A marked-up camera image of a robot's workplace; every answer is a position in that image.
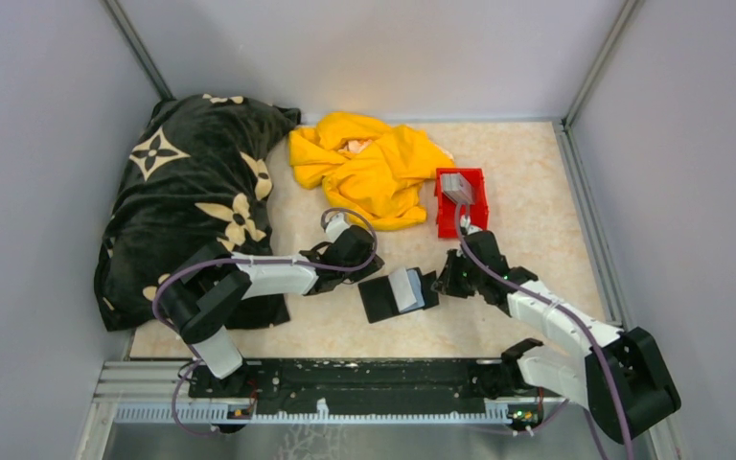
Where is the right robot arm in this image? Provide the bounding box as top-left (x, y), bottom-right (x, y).
top-left (433, 231), bottom-right (681, 444)

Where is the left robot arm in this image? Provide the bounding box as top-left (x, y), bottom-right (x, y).
top-left (151, 223), bottom-right (382, 397)

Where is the red plastic bin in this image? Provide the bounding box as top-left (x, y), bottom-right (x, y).
top-left (434, 168), bottom-right (489, 240)

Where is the yellow jacket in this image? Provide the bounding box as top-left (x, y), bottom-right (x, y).
top-left (288, 112), bottom-right (455, 231)

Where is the black floral blanket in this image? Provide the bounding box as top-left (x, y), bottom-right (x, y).
top-left (94, 94), bottom-right (302, 332)

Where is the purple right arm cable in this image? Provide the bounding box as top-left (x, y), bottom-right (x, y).
top-left (453, 201), bottom-right (636, 460)

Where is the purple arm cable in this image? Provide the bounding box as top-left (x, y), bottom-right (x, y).
top-left (151, 208), bottom-right (380, 439)
top-left (453, 201), bottom-right (636, 460)

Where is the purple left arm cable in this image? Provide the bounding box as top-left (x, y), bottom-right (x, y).
top-left (151, 208), bottom-right (380, 439)

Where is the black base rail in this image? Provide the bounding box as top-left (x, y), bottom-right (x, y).
top-left (188, 358), bottom-right (542, 416)

